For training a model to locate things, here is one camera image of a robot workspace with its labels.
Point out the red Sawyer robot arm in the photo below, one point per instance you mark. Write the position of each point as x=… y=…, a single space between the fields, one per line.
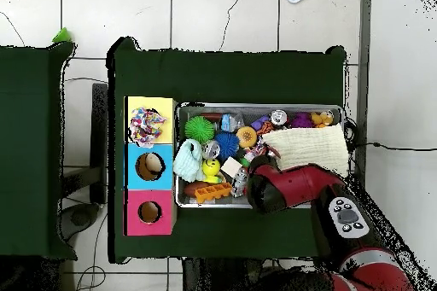
x=300 y=181

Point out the blue spiky ball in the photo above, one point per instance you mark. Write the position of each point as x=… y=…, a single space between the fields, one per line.
x=227 y=144

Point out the green covered side table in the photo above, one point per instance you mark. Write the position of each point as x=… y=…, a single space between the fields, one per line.
x=27 y=151

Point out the yellow smiley ball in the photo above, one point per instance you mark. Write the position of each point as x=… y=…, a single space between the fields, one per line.
x=211 y=168

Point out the cream muslin cloth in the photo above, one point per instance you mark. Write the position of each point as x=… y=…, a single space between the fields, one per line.
x=307 y=144

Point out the orange toy block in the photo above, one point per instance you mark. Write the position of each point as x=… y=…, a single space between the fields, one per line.
x=213 y=192

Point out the small bright green object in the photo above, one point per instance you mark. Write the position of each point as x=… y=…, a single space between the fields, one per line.
x=62 y=35

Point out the dark grey floor pedal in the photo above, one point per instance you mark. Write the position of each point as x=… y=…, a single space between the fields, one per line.
x=80 y=217

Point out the plain wooden cube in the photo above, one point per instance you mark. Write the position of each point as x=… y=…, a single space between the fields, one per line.
x=231 y=166

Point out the green spiky ball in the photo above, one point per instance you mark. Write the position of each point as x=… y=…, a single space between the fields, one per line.
x=199 y=129

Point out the wooden box with three holes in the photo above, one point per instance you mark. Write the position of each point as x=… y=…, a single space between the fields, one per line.
x=150 y=199

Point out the toy burger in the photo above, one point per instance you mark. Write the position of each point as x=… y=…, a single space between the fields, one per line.
x=246 y=135

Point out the silver drink can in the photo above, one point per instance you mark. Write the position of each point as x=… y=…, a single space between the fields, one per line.
x=279 y=117

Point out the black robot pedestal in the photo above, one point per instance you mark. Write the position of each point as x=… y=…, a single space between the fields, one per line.
x=222 y=277

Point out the light blue muslin cloth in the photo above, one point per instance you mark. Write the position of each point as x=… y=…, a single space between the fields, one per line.
x=187 y=161

